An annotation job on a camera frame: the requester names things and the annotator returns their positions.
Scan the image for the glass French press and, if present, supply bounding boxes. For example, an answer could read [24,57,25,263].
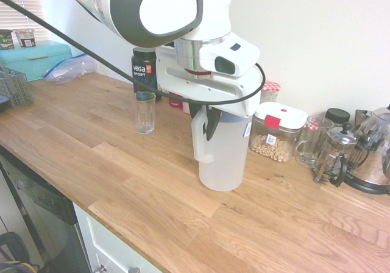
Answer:
[313,122,358,188]

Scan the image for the black Vega protein tub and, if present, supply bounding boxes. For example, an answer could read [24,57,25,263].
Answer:
[130,47,159,97]

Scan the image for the metal drawer handle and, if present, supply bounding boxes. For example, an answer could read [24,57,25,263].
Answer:
[94,263,141,273]

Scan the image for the cereal container with white lid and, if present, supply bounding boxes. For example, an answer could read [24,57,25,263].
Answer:
[249,101,308,163]

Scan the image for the white cabinet drawer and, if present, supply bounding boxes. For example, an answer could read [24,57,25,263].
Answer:
[73,202,162,273]

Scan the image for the window blinds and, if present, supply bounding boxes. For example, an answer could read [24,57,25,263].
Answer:
[0,0,51,42]

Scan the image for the red wrist mount plate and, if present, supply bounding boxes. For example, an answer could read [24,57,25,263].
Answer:
[184,67,212,76]

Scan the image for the black coiled cable bundle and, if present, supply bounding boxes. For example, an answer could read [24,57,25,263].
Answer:
[0,232,40,273]

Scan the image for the jar with red checkered lid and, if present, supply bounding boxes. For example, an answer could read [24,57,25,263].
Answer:
[260,80,282,104]

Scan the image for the teal bread box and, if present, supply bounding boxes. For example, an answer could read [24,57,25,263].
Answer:
[0,40,74,82]

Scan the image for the black dishwasher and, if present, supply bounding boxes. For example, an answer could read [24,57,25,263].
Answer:
[0,146,92,273]

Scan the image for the translucent pitcher with blue lid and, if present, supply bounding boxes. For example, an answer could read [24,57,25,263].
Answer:
[191,107,254,192]

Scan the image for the dark yogurt cup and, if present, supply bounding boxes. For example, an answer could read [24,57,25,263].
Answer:
[15,28,37,48]

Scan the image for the clear drinking glass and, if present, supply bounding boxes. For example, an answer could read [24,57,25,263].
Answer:
[130,91,157,135]

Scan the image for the jar with black lid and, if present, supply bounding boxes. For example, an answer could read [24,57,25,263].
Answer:
[324,107,351,127]

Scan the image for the clear zip bag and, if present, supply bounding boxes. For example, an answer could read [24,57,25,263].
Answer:
[41,53,98,85]

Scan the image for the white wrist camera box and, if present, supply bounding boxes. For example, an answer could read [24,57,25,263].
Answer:
[199,32,261,78]

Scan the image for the steel electric kettle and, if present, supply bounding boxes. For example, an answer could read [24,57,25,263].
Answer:
[344,104,390,196]

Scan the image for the grey dish rack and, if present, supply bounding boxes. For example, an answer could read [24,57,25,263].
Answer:
[0,65,34,108]

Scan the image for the clear glass mug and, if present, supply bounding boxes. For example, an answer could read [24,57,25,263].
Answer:
[294,115,335,168]

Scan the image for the green oat cup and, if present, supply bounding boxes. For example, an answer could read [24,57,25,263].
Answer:
[0,29,15,51]

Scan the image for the red water bottle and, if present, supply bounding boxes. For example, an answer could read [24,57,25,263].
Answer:
[168,92,184,107]

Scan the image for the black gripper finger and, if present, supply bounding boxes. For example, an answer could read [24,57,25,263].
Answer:
[204,105,222,142]
[188,102,200,120]

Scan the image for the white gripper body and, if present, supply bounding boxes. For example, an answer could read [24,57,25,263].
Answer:
[154,45,263,118]

